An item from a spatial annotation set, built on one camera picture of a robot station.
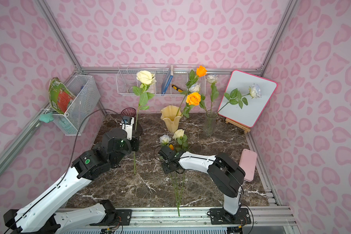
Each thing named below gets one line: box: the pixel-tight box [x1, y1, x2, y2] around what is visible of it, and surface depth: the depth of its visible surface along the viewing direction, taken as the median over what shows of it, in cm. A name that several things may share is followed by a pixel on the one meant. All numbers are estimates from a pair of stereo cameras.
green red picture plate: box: [48, 77, 76, 115], surface depth 75 cm
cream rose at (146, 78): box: [132, 70, 157, 175], surface depth 63 cm
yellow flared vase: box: [160, 105, 183, 134], surface depth 95 cm
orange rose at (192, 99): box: [182, 91, 202, 118], surface depth 74 cm
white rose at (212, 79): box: [206, 74, 220, 113], surface depth 90 cm
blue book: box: [160, 64, 174, 96], surface depth 90 cm
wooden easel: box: [224, 117, 251, 134], surface depth 109 cm
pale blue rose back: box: [217, 83, 262, 113], surface depth 80 cm
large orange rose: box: [176, 65, 208, 116], surface depth 85 cm
